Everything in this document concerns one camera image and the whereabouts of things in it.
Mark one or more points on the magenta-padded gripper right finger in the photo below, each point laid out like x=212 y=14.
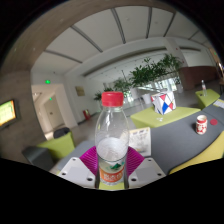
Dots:
x=145 y=171

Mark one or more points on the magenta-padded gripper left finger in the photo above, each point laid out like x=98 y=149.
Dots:
x=78 y=171

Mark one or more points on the red-capped clear water bottle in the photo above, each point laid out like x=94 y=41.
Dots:
x=112 y=133

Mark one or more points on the small clear water bottle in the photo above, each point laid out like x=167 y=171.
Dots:
x=203 y=89

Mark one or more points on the colourful printed magazine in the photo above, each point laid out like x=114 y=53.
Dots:
x=140 y=140

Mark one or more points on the lime green armchair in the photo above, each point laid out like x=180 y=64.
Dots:
x=58 y=146

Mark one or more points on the black chair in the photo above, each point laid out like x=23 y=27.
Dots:
x=61 y=132

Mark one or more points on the dark grey ottoman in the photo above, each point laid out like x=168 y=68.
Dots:
x=38 y=156

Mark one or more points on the large lime green low table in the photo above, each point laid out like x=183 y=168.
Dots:
x=150 y=118

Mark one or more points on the red fire cabinet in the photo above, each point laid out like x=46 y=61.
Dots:
x=86 y=115

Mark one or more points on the white red blue cube box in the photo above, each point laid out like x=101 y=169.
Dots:
x=163 y=103

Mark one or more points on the red and white mug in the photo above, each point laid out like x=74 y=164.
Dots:
x=201 y=125

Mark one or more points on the flat round red coaster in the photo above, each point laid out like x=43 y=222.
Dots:
x=213 y=122

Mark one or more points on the green exit sign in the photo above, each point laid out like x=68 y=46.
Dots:
x=47 y=81

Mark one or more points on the row of green potted plants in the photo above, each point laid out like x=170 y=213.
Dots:
x=146 y=75

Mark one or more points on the small lime green low table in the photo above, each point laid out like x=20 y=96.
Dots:
x=210 y=98

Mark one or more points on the framed wall picture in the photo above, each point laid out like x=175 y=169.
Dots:
x=80 y=91

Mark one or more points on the wall-mounted display screen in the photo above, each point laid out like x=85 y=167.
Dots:
x=7 y=113

